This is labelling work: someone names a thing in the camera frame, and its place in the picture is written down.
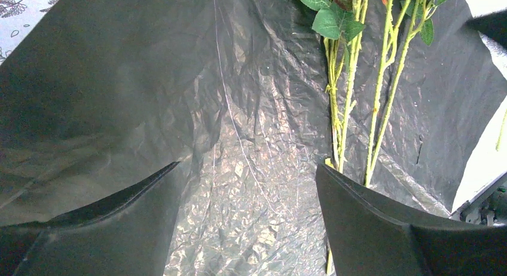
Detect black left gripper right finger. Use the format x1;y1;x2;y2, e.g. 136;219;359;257
316;164;506;275

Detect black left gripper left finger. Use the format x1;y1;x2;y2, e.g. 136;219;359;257
1;162;185;275

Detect black wrapping paper sheet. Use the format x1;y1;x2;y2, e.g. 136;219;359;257
0;0;507;276

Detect green leafy fake sprig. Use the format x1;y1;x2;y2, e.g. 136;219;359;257
299;0;367;173

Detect pink fake rose stem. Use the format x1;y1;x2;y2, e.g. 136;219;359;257
364;0;448;188

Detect floral patterned table cloth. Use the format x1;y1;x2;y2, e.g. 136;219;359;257
1;0;59;62

